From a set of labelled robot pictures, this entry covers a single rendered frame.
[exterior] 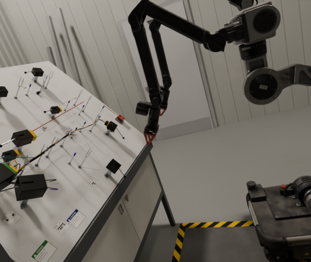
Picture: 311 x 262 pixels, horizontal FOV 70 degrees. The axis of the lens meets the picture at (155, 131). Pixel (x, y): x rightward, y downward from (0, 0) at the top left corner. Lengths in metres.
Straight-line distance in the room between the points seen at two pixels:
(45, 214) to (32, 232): 0.08
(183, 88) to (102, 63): 1.48
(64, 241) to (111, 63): 3.40
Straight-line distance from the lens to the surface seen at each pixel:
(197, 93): 3.86
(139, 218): 1.57
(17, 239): 1.01
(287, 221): 1.75
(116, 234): 1.34
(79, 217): 1.11
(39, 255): 1.00
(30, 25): 4.77
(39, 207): 1.08
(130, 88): 4.05
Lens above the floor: 1.45
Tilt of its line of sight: 17 degrees down
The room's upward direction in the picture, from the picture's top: 19 degrees counter-clockwise
